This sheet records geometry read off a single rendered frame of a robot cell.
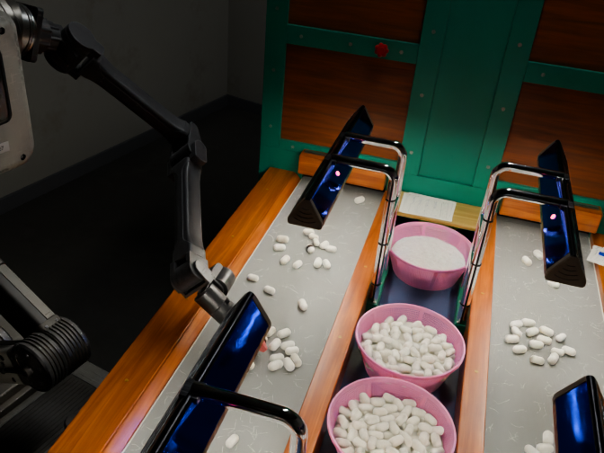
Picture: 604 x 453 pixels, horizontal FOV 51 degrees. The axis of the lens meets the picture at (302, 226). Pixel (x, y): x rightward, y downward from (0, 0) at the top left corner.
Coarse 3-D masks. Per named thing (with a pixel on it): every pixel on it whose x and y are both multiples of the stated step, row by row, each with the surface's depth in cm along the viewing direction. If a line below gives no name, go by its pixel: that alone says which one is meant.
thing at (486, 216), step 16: (496, 176) 163; (544, 176) 160; (560, 176) 159; (496, 192) 150; (512, 192) 148; (528, 192) 148; (496, 208) 152; (560, 208) 146; (480, 224) 165; (480, 240) 157; (480, 256) 159; (464, 288) 182; (464, 304) 167; (464, 320) 170
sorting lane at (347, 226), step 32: (352, 192) 222; (288, 224) 201; (352, 224) 204; (256, 256) 184; (320, 256) 187; (352, 256) 188; (256, 288) 172; (288, 288) 173; (320, 288) 174; (288, 320) 161; (320, 320) 162; (192, 352) 149; (320, 352) 152; (256, 384) 142; (288, 384) 143; (160, 416) 132; (128, 448) 125; (224, 448) 127; (256, 448) 128
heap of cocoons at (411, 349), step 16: (400, 320) 164; (368, 336) 158; (384, 336) 158; (400, 336) 162; (416, 336) 159; (432, 336) 162; (368, 352) 153; (384, 352) 153; (400, 352) 154; (416, 352) 154; (432, 352) 158; (448, 352) 155; (368, 368) 152; (400, 368) 150; (416, 368) 150; (432, 368) 152; (448, 368) 151
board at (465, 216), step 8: (408, 192) 217; (400, 200) 212; (456, 208) 210; (464, 208) 211; (472, 208) 211; (480, 208) 212; (408, 216) 205; (416, 216) 204; (456, 216) 206; (464, 216) 206; (472, 216) 207; (448, 224) 202; (456, 224) 202; (464, 224) 202; (472, 224) 202
